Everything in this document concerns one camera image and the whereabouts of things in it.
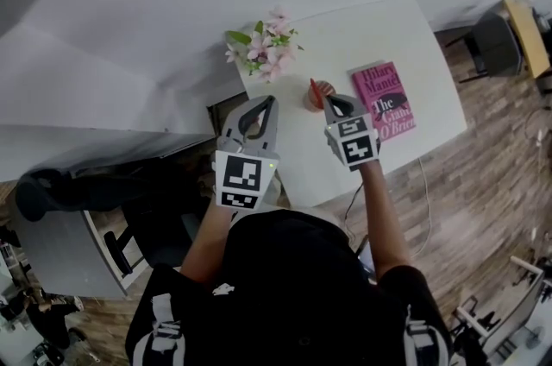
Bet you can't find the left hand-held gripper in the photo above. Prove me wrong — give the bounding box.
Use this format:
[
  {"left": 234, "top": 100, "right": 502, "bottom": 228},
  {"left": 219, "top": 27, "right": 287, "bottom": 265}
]
[{"left": 210, "top": 94, "right": 282, "bottom": 211}]

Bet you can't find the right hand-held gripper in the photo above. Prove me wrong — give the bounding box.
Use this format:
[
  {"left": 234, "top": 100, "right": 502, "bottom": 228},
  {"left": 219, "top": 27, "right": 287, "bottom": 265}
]
[{"left": 323, "top": 93, "right": 382, "bottom": 173}]

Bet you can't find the brown round pen holder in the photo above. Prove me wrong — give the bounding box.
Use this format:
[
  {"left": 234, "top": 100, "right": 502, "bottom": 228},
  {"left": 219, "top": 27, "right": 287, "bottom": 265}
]
[{"left": 303, "top": 80, "right": 338, "bottom": 114}]

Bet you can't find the red pen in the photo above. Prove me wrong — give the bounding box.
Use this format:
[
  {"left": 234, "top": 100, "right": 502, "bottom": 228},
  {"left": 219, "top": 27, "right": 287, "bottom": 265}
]
[{"left": 309, "top": 77, "right": 325, "bottom": 108}]

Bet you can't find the person's right forearm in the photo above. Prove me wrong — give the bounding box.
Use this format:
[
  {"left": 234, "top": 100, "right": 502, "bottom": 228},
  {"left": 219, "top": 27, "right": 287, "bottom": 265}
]
[{"left": 358, "top": 159, "right": 416, "bottom": 275}]

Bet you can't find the person's left forearm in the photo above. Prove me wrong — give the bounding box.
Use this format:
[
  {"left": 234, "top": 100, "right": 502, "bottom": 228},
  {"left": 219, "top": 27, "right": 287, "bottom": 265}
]
[{"left": 179, "top": 196, "right": 239, "bottom": 283}]

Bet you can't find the pink paperback book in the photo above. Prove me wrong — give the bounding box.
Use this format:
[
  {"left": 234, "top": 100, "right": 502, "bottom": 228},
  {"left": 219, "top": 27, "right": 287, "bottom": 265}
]
[{"left": 348, "top": 60, "right": 417, "bottom": 143}]

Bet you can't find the pink flower bouquet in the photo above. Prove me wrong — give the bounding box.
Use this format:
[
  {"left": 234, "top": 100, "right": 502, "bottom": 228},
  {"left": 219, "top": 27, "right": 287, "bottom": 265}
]
[{"left": 223, "top": 4, "right": 305, "bottom": 85}]

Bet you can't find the grey chair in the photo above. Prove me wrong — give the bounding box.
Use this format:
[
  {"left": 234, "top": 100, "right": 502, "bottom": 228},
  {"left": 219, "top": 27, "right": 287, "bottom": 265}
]
[{"left": 445, "top": 7, "right": 526, "bottom": 84}]

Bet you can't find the black office chair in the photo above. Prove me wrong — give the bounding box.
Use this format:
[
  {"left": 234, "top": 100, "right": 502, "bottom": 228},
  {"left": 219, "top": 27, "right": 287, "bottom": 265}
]
[{"left": 14, "top": 165, "right": 212, "bottom": 275}]

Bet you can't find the person's black shirt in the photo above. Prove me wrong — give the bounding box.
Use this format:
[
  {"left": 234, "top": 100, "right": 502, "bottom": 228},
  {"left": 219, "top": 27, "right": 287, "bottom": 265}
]
[{"left": 124, "top": 208, "right": 455, "bottom": 366}]

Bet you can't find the light wooden desk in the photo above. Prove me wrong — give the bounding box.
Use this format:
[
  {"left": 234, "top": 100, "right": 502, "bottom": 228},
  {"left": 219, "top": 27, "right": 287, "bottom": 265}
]
[{"left": 501, "top": 0, "right": 552, "bottom": 80}]

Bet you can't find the grey cabinet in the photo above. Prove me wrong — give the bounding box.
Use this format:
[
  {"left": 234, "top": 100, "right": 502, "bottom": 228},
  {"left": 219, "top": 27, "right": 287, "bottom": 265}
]
[{"left": 12, "top": 206, "right": 153, "bottom": 300}]

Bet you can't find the thin dark cable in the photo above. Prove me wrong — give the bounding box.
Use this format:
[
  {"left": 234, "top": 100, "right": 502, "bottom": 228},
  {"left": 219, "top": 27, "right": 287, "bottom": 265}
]
[{"left": 343, "top": 181, "right": 366, "bottom": 237}]

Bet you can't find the white cable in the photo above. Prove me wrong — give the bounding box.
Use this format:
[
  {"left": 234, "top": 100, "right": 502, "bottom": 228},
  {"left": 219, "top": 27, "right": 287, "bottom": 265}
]
[{"left": 404, "top": 156, "right": 433, "bottom": 258}]

